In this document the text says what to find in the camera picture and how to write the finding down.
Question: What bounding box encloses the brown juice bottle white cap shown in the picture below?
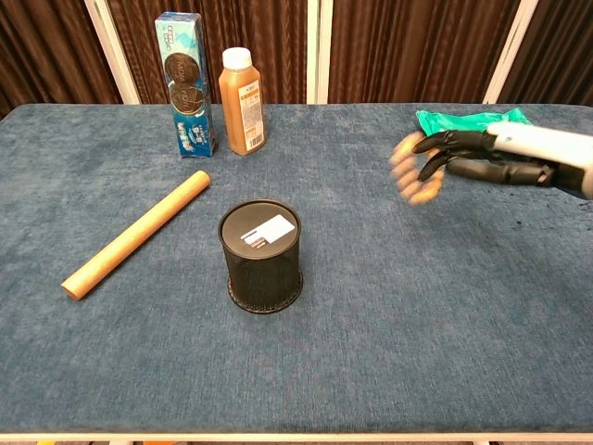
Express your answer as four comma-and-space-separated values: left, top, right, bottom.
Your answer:
218, 46, 268, 157

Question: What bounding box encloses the white partition post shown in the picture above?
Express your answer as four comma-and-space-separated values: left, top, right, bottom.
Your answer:
83, 0, 142, 106
482, 0, 541, 106
306, 0, 334, 106

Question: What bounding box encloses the wooden bead bracelet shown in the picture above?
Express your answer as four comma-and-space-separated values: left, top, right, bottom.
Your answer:
387, 131, 445, 205

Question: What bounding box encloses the wooden rolling rod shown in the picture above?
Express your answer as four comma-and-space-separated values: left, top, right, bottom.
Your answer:
60, 170, 212, 301

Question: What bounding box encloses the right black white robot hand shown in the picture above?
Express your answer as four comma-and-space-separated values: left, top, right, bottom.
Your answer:
413, 121, 593, 201

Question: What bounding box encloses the blue cookie box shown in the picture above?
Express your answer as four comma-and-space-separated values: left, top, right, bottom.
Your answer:
154, 11, 218, 159

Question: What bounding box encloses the black mesh pen holder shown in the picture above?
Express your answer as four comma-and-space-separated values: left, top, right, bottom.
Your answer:
217, 198, 305, 315

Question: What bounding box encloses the dark brown curtain panel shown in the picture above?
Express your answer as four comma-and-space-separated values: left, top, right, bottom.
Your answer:
498, 0, 593, 108
105, 0, 309, 106
0, 0, 122, 120
327, 0, 523, 106

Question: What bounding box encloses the blue table cloth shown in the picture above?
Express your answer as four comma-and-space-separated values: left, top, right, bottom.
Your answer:
0, 102, 593, 436

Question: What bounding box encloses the green wet wipes pack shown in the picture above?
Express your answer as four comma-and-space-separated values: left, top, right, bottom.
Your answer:
415, 107, 534, 138

